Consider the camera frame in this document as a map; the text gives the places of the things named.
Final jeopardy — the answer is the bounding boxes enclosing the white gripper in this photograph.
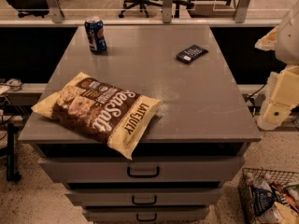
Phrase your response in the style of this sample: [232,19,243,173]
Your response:
[255,26,299,131]

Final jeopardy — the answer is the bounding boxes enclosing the dark blue rxbar blueberry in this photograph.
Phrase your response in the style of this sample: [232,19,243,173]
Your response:
[176,45,207,64]

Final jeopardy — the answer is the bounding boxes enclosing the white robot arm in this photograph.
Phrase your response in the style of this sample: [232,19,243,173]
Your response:
[255,2,299,130]

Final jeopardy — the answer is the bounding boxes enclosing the blue pepsi can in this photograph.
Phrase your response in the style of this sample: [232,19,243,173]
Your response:
[84,17,107,54]

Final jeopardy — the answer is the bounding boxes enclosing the snack packs in basket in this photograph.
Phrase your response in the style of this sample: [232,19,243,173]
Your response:
[248,177,299,224]

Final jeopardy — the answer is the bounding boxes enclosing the grey drawer cabinet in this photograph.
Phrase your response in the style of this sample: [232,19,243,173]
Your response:
[21,25,260,224]

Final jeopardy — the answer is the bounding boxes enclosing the black office chair centre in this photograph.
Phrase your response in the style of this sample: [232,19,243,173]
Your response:
[119,0,163,18]

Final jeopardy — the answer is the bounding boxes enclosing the late july chips bag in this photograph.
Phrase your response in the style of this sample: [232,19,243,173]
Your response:
[32,73,163,160]

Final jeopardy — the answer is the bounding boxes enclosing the black stand left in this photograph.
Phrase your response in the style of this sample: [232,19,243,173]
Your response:
[7,123,21,183]

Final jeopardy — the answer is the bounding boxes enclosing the wire basket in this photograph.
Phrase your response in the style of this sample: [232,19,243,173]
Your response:
[238,168,299,224]

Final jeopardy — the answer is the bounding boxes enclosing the top drawer black handle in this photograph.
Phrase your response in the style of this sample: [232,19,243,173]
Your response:
[127,167,160,178]

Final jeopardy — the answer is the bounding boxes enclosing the drawer black handle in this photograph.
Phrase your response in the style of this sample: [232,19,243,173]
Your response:
[135,214,157,222]
[131,195,157,205]
[127,167,160,178]

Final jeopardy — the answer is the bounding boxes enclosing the bottom drawer black handle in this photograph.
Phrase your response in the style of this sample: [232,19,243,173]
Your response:
[135,214,157,222]

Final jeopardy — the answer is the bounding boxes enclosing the middle drawer black handle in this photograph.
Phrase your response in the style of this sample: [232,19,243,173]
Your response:
[131,195,157,205]

